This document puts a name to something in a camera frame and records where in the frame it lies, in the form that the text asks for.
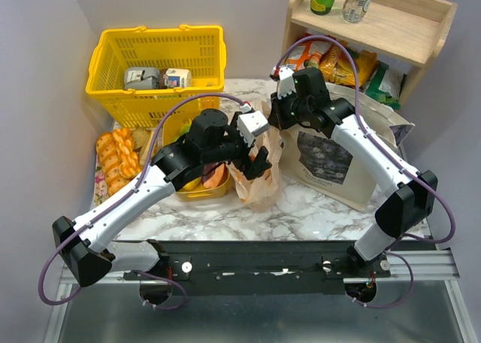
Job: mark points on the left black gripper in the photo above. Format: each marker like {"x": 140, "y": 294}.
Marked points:
{"x": 249, "y": 162}

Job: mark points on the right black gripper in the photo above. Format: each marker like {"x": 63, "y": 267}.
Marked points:
{"x": 278, "y": 112}

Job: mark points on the banana print plastic bag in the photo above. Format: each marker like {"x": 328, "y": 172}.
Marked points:
{"x": 263, "y": 192}

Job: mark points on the beige canvas tote bag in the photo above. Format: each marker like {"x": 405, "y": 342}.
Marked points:
{"x": 321, "y": 164}

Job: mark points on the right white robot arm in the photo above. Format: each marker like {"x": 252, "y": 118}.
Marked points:
{"x": 302, "y": 98}

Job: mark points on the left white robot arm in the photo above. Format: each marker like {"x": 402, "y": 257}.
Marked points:
{"x": 87, "y": 243}

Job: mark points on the yellow food tray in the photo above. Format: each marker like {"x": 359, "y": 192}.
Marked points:
{"x": 170, "y": 133}

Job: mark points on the orange snack bag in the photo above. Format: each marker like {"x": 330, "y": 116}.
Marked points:
{"x": 311, "y": 54}

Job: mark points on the yellow chips bag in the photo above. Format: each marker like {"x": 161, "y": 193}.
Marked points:
{"x": 343, "y": 73}

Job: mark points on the green toy fruit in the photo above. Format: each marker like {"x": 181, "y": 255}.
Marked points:
{"x": 184, "y": 129}

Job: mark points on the green snack bag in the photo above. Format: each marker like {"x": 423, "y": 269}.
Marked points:
{"x": 384, "y": 86}

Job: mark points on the brown milk carton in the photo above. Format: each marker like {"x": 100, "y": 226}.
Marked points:
{"x": 170, "y": 78}

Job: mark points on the brown toy bread slices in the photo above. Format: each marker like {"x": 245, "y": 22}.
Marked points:
{"x": 142, "y": 139}

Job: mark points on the braided orange toy bread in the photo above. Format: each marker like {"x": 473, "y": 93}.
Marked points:
{"x": 129, "y": 163}

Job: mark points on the clear plastic bottle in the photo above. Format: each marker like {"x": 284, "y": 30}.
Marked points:
{"x": 354, "y": 10}

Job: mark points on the wooden shelf unit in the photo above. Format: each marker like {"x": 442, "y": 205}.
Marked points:
{"x": 412, "y": 31}

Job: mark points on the yellow plastic shopping basket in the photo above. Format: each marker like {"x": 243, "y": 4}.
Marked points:
{"x": 134, "y": 52}

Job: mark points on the grey wrapped package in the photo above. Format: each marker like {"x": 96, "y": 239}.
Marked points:
{"x": 141, "y": 78}

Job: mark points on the toy bread loaf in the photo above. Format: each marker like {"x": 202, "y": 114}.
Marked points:
{"x": 110, "y": 163}

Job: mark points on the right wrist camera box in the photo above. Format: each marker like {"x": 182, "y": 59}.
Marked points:
{"x": 285, "y": 81}

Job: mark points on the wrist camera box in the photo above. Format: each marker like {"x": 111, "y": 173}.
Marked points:
{"x": 285, "y": 81}
{"x": 252, "y": 125}

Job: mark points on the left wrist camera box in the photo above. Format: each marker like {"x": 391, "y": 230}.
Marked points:
{"x": 252, "y": 125}

